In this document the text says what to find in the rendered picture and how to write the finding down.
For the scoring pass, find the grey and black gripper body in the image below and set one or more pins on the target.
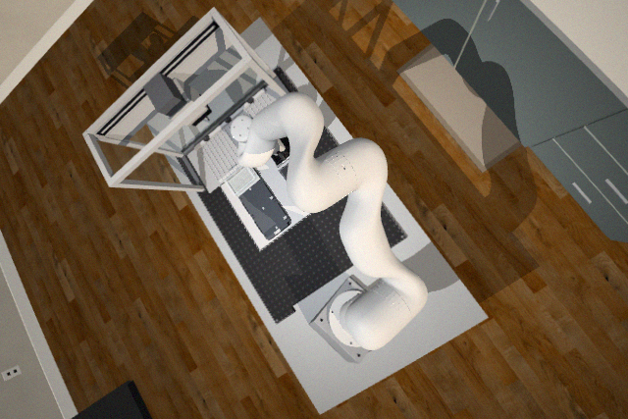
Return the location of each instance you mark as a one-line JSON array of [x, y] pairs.
[[279, 147]]

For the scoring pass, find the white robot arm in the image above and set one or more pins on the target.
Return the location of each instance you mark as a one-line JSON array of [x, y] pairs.
[[357, 168]]

